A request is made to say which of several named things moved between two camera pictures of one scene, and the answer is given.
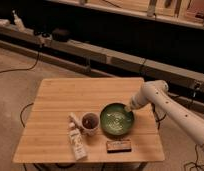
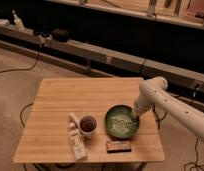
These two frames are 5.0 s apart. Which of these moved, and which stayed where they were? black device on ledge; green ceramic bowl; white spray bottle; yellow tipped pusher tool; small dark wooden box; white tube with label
Moved: yellow tipped pusher tool; green ceramic bowl
Stayed: white tube with label; white spray bottle; black device on ledge; small dark wooden box
